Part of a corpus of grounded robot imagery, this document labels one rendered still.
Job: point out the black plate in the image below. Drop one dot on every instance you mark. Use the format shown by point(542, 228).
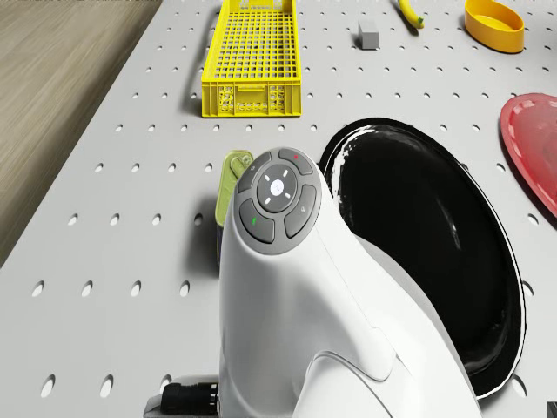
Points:
point(413, 209)

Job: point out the banana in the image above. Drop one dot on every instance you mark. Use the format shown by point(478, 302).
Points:
point(411, 15)

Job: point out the flat-sided can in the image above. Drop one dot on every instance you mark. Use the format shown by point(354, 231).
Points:
point(228, 178)

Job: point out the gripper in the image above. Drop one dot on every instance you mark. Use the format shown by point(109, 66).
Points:
point(187, 396)

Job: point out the yellow basket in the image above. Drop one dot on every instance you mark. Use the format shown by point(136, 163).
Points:
point(252, 52)

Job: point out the yellow bowl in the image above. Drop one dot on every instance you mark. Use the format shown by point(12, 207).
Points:
point(496, 32)

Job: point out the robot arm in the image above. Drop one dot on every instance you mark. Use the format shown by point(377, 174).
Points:
point(304, 305)

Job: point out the red plate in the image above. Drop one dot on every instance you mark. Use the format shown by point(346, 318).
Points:
point(535, 148)

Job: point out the grey cube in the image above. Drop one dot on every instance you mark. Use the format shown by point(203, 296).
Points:
point(369, 37)

